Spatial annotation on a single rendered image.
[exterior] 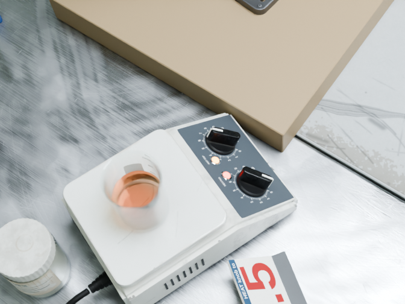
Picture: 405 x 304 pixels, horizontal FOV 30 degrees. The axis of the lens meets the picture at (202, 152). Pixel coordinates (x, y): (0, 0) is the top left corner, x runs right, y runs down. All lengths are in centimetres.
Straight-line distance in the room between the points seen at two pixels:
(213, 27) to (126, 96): 13
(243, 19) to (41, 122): 26
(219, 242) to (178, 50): 23
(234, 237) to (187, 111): 18
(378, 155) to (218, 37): 22
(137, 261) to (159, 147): 12
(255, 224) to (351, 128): 17
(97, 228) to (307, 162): 24
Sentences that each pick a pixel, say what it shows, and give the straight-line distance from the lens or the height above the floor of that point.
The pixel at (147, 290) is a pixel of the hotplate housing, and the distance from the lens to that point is 71.
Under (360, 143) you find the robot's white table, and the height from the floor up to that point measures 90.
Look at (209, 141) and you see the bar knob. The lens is 76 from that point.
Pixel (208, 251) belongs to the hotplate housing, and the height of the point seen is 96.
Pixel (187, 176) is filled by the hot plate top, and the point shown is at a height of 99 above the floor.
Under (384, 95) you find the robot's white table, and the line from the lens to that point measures 86.
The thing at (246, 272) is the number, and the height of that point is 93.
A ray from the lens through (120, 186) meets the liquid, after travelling 68.
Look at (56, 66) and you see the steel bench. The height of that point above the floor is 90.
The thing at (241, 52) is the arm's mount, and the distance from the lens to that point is 83.
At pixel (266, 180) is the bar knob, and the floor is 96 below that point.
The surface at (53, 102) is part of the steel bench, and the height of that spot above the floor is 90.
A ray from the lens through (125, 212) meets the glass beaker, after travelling 65.
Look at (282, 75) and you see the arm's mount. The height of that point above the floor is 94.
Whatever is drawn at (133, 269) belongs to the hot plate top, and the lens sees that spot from 69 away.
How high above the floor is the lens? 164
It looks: 64 degrees down
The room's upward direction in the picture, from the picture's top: 11 degrees counter-clockwise
